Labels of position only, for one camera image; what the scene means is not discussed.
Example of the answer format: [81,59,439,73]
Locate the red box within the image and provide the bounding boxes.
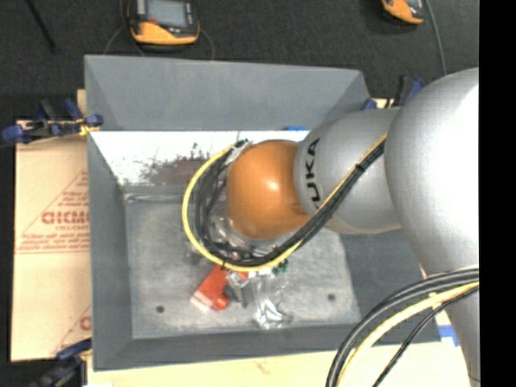
[189,263,234,312]

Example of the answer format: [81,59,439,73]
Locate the clear crumpled plastic bottle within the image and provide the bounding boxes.
[252,274,295,331]

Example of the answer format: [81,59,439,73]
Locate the brown cardboard board, red print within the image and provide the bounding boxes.
[9,122,94,363]

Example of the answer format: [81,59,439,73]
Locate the grey metal bin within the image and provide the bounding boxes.
[83,54,441,371]

